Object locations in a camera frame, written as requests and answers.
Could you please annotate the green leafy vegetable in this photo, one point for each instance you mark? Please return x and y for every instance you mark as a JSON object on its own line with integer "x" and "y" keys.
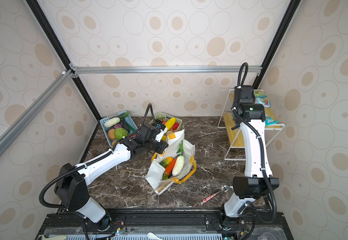
{"x": 125, "y": 115}

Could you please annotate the pink handled spoon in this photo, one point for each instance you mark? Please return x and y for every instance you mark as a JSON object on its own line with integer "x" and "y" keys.
{"x": 224, "y": 189}

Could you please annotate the diagonal aluminium rail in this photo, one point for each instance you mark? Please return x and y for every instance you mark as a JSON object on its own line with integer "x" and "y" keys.
{"x": 7, "y": 139}

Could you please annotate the teal snack bag front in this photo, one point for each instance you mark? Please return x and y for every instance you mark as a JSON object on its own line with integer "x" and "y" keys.
{"x": 269, "y": 121}

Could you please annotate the orange-green papaya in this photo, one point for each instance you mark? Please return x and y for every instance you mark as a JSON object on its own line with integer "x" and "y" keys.
{"x": 165, "y": 162}

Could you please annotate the orange potato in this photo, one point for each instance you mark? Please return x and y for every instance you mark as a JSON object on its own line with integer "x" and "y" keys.
{"x": 111, "y": 134}

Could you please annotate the orange-red carrot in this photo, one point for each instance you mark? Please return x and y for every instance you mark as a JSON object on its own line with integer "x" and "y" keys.
{"x": 170, "y": 167}

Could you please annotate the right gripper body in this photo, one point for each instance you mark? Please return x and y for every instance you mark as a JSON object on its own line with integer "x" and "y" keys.
{"x": 235, "y": 109}

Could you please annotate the horizontal aluminium rail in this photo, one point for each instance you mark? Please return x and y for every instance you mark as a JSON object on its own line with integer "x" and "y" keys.
{"x": 145, "y": 70}

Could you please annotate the tall yellow mango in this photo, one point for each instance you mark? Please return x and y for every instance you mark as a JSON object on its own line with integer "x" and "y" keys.
{"x": 169, "y": 124}

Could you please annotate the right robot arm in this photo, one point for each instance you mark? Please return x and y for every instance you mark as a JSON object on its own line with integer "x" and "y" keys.
{"x": 258, "y": 180}

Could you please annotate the white chinese cabbage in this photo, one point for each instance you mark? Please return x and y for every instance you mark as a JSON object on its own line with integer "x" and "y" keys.
{"x": 179, "y": 161}

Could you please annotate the yellow-green snack bag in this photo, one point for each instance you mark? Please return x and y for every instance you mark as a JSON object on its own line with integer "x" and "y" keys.
{"x": 259, "y": 94}

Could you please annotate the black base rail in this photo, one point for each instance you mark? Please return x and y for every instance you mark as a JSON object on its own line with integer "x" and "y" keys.
{"x": 165, "y": 224}

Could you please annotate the blue plastic basket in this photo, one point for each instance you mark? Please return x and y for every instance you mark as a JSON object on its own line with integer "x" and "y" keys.
{"x": 127, "y": 123}

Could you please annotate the teal snack bag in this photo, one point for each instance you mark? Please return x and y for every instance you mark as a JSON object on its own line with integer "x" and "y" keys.
{"x": 263, "y": 102}
{"x": 269, "y": 121}

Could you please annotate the green cabbage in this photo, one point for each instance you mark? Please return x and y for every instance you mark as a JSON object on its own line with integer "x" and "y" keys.
{"x": 120, "y": 133}

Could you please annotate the teal snack bag middle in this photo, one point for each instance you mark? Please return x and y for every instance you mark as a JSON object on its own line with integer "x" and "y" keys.
{"x": 263, "y": 102}

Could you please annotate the green plastic basket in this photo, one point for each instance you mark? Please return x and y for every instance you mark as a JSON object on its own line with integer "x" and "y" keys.
{"x": 163, "y": 117}

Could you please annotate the white grocery bag yellow handles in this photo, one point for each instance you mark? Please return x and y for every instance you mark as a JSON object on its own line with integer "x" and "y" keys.
{"x": 156, "y": 171}

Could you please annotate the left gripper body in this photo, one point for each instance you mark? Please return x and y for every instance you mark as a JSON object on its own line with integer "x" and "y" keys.
{"x": 157, "y": 146}

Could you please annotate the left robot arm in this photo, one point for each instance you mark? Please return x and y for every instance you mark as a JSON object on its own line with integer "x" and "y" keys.
{"x": 70, "y": 189}

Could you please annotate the green cucumber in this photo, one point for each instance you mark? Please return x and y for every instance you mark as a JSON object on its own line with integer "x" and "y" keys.
{"x": 165, "y": 176}

